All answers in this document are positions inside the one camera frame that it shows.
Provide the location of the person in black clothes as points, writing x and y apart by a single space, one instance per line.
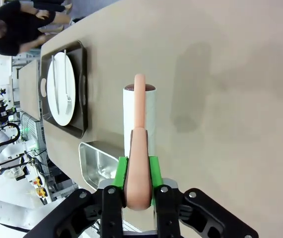
15 27

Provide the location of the rectangular steel container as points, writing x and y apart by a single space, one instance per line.
91 161

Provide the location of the silver fork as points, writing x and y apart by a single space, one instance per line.
67 84

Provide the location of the silver table knife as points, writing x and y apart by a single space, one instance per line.
54 84

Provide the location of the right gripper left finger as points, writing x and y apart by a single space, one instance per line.
91 213

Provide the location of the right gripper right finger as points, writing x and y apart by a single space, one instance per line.
181 215

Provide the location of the dark brown serving tray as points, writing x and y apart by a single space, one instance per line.
80 74

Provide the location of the pink silicone spatula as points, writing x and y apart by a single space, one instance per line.
139 148

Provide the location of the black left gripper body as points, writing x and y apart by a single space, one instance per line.
3 111

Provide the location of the yellow emergency stop box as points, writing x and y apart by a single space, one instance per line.
39 182

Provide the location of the round white plate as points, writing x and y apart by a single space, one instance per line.
62 81

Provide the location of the brown side table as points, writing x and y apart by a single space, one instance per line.
29 89

